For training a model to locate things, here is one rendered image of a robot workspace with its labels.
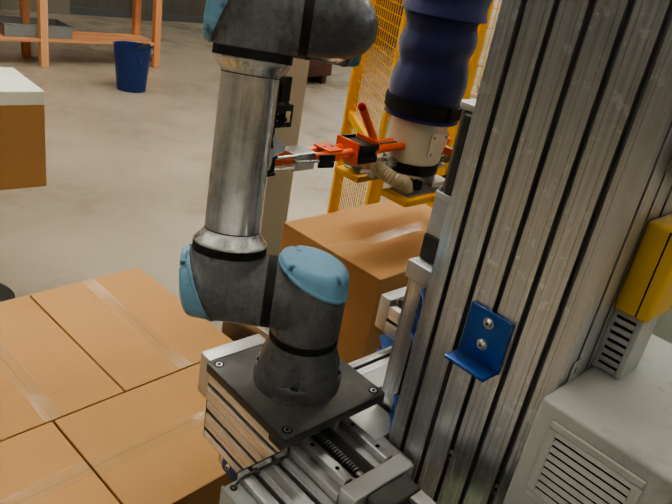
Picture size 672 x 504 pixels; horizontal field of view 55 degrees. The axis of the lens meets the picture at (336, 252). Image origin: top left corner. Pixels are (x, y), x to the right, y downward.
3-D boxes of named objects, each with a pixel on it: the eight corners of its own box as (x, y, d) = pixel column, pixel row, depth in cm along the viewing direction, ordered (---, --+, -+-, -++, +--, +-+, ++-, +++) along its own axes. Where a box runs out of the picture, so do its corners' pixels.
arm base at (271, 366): (357, 387, 111) (367, 340, 107) (289, 417, 101) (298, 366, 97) (302, 343, 120) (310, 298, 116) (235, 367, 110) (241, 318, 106)
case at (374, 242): (386, 290, 251) (407, 195, 234) (469, 340, 227) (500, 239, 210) (267, 333, 210) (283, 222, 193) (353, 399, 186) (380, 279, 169)
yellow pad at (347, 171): (405, 161, 216) (408, 147, 214) (428, 171, 210) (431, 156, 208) (333, 171, 193) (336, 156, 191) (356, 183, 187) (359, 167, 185)
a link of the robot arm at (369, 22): (401, -23, 85) (364, 22, 133) (320, -37, 84) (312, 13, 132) (386, 66, 88) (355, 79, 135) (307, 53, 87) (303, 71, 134)
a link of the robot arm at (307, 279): (341, 354, 101) (356, 280, 96) (256, 344, 100) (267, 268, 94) (339, 315, 112) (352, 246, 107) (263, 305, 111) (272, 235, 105)
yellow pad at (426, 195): (449, 181, 205) (453, 166, 202) (475, 192, 199) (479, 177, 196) (378, 195, 182) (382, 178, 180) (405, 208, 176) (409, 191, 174)
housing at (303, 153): (297, 160, 165) (299, 143, 163) (314, 169, 161) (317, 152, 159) (276, 163, 160) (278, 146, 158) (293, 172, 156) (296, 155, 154)
